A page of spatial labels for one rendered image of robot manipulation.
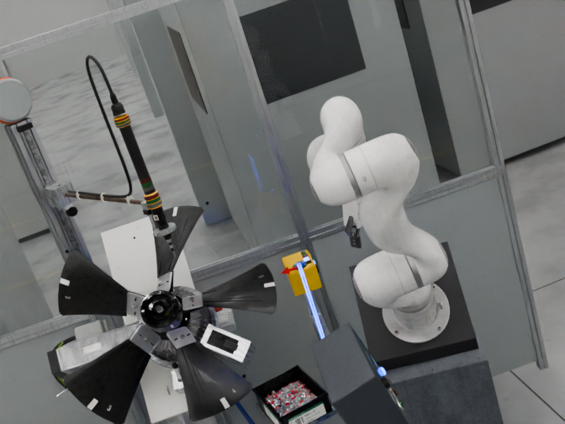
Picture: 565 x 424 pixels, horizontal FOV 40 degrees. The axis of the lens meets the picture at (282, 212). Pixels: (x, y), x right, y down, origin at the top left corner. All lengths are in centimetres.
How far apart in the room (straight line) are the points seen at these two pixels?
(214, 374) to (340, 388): 76
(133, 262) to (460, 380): 119
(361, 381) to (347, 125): 54
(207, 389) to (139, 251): 64
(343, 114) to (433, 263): 44
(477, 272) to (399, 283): 157
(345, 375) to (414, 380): 52
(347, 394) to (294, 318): 164
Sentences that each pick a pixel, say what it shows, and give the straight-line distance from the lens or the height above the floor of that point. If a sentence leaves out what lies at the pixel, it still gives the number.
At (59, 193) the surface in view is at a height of 154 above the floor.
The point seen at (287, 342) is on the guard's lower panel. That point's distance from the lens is 333.
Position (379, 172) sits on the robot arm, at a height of 165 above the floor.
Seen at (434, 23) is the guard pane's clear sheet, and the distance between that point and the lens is 311.
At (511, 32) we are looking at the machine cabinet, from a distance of 597.
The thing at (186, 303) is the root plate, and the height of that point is 119.
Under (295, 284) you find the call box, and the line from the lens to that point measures 268.
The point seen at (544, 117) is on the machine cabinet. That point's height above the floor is 26.
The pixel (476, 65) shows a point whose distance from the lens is 317.
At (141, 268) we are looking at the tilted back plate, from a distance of 273.
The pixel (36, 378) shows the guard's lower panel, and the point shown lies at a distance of 339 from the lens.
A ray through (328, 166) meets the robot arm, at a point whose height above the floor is 168.
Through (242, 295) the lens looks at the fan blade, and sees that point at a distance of 239.
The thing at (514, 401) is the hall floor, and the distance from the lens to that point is 360.
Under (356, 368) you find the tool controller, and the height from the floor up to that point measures 125.
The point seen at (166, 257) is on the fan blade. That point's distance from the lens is 249.
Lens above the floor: 216
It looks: 20 degrees down
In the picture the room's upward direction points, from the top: 18 degrees counter-clockwise
